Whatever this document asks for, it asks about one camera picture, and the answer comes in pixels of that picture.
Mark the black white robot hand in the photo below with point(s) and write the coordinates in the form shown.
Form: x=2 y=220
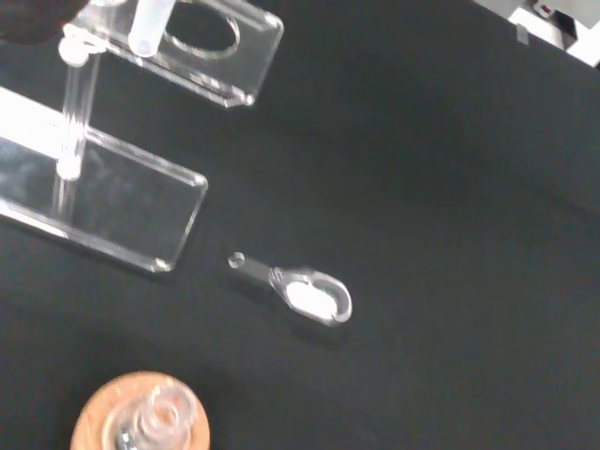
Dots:
x=28 y=16

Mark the clear acrylic funnel stand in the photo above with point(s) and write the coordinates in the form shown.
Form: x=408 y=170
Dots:
x=136 y=201

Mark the glass weighing funnel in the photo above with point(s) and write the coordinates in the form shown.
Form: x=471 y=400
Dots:
x=311 y=297

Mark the clear round-bottom flask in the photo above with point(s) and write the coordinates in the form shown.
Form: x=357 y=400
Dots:
x=157 y=417

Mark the black bench cloth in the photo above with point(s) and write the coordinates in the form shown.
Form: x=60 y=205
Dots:
x=422 y=234

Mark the grey cloth clip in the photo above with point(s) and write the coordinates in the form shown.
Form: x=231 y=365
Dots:
x=522 y=34

